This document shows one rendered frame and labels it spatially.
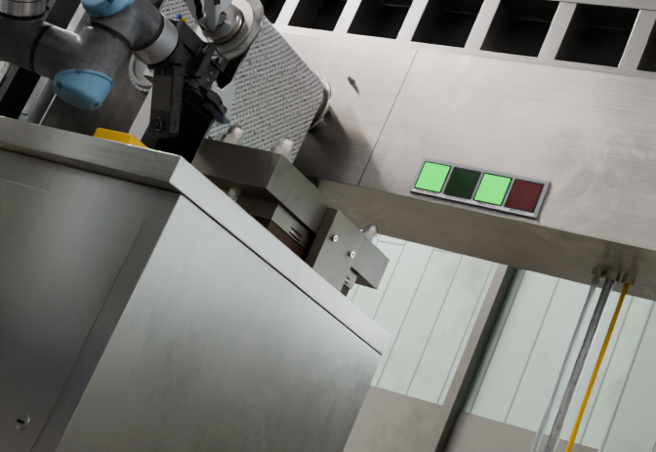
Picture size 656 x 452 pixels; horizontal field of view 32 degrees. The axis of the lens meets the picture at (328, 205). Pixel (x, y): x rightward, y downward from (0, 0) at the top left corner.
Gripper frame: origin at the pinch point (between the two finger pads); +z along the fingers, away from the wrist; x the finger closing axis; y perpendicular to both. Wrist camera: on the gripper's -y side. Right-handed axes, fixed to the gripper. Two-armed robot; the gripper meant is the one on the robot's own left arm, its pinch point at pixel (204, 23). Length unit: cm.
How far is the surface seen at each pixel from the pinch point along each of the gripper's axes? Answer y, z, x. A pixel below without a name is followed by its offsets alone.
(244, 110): -0.7, 14.3, -7.3
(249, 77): 1.6, 9.1, -7.3
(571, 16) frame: 49, 8, -44
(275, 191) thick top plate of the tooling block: -17.5, 18.2, -27.1
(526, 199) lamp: 19, 31, -50
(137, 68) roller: -3.3, 8.8, 14.6
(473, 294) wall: 158, 146, 43
